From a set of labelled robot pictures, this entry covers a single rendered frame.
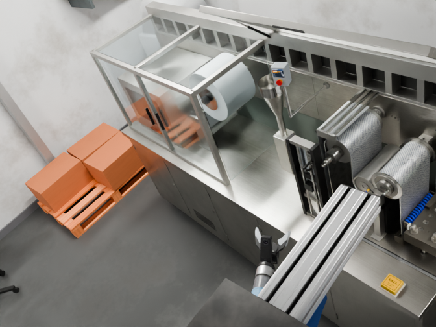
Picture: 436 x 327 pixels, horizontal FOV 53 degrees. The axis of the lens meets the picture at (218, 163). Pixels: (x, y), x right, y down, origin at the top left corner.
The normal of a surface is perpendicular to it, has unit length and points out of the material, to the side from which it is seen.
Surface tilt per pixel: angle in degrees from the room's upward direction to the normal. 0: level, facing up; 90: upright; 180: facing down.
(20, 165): 90
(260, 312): 0
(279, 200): 0
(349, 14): 90
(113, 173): 90
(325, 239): 0
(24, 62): 90
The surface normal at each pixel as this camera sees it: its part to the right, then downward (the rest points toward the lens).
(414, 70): -0.71, 0.60
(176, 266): -0.29, -0.72
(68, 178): 0.73, 0.27
